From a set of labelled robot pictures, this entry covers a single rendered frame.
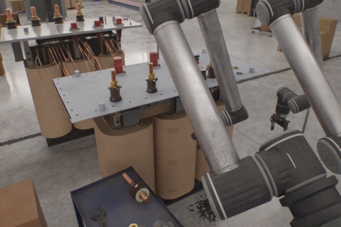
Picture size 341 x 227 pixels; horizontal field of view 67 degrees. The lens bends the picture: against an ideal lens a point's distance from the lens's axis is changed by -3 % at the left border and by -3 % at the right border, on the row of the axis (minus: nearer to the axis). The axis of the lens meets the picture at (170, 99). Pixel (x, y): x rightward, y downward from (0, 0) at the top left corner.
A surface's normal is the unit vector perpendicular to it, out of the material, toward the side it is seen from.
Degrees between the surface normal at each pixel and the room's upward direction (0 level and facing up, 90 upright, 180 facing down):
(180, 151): 90
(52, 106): 90
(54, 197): 0
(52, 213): 0
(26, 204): 0
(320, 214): 50
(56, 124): 90
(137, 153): 90
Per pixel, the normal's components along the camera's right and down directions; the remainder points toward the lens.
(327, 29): -0.83, 0.25
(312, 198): -0.48, -0.32
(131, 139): 0.51, 0.38
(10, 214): 0.00, -0.90
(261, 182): -0.09, -0.15
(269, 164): -0.27, -0.59
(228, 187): -0.19, -0.40
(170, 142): 0.09, 0.44
